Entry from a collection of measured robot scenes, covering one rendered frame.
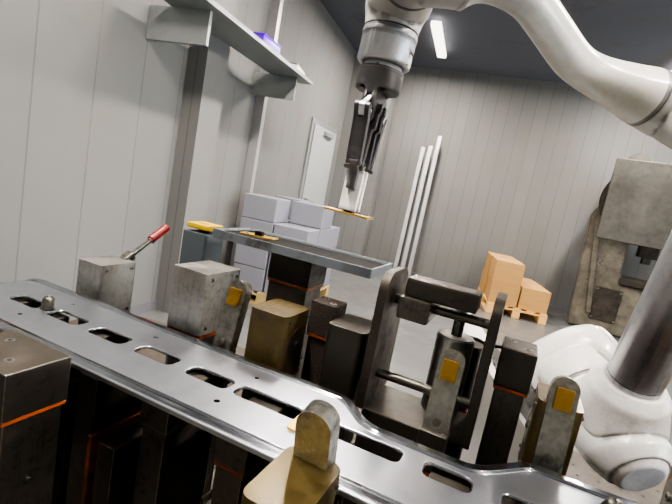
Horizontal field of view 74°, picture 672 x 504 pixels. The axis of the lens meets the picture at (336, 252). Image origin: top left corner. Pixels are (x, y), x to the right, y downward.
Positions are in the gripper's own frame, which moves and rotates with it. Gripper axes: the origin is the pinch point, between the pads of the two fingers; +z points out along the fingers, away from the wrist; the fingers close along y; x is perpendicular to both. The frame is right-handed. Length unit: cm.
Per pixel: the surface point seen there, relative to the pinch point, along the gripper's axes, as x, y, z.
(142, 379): 15.1, -26.1, 31.1
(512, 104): -15, 711, -189
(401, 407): -17.3, -2.0, 32.9
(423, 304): -16.8, -6.4, 14.2
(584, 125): -126, 715, -176
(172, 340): 21.0, -12.6, 31.2
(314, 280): 7.4, 12.2, 19.9
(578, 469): -62, 53, 57
